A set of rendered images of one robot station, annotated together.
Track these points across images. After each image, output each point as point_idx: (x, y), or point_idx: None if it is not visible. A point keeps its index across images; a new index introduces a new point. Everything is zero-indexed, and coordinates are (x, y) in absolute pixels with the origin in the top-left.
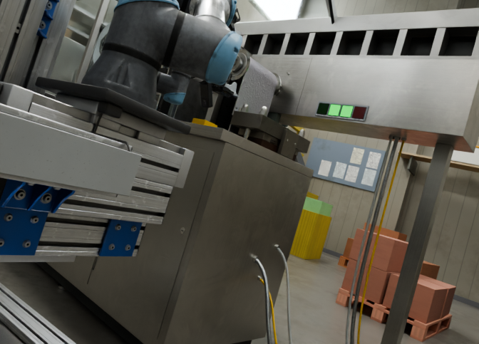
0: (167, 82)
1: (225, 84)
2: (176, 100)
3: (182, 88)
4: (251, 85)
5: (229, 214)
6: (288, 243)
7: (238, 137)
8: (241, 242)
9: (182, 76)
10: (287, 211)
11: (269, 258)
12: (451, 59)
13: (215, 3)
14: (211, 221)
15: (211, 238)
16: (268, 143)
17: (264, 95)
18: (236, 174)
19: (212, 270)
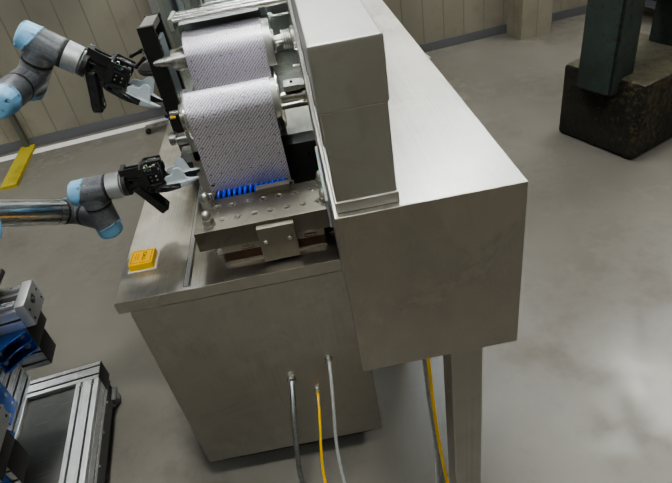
0: (86, 222)
1: (181, 160)
2: (105, 238)
3: (100, 225)
4: (218, 142)
5: (204, 360)
6: (356, 347)
7: (146, 300)
8: (251, 373)
9: (90, 214)
10: (323, 321)
11: (323, 371)
12: (325, 176)
13: None
14: (180, 374)
15: (194, 385)
16: (241, 252)
17: (258, 138)
18: (178, 329)
19: (223, 403)
